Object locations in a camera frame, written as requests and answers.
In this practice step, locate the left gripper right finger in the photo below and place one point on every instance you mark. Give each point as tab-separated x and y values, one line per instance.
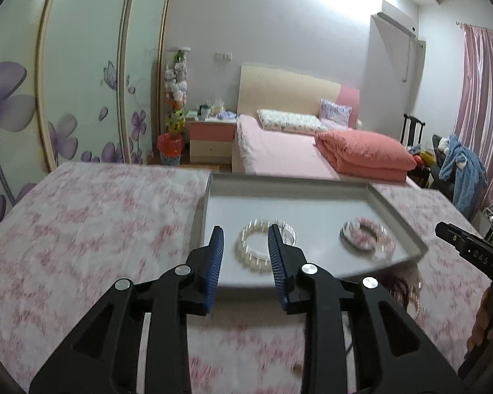
391	353

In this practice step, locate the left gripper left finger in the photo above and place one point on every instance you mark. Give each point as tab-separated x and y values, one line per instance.
101	353

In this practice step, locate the silver cuff bangle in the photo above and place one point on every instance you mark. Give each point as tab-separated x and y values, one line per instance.
365	235

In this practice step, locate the thin silver bangle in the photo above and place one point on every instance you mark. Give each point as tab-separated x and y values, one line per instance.
286	231

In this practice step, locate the person right hand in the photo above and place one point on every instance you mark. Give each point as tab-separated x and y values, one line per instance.
481	324

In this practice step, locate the blue robe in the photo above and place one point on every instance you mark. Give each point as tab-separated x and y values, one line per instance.
470	176

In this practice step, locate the floral pink tablecloth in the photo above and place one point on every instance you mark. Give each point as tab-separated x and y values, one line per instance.
86	225

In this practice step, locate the grey cardboard tray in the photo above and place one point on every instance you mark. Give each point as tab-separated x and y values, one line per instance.
316	210

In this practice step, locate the pink curtain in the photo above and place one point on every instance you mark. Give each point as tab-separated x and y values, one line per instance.
474	122

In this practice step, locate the dark wooden chair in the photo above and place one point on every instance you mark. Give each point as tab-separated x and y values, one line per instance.
412	130

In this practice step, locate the folded salmon duvet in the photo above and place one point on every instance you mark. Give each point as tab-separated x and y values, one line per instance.
364	154

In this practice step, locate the lilac pillow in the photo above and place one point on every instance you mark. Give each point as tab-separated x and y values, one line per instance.
339	114

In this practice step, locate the red waste bin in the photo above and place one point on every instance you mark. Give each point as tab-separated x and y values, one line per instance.
170	147

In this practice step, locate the pink nightstand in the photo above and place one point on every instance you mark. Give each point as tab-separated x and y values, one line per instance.
210	141

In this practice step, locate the pink bed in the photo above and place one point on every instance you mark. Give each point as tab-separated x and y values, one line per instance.
262	152

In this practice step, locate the white air conditioner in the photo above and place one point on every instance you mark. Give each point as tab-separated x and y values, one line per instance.
399	19

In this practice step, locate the floral white pillow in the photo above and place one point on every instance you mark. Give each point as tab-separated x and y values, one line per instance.
288	122

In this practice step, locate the white mug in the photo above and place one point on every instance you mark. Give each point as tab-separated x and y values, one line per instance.
204	111

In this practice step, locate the plush toy column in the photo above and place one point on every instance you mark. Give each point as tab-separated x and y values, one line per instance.
176	91

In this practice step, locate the beige pink headboard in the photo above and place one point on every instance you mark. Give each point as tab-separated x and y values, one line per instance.
268	88

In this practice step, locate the sliding wardrobe floral doors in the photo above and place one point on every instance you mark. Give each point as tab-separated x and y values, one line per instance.
78	82

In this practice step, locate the wall socket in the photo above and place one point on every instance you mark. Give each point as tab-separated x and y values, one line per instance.
223	56

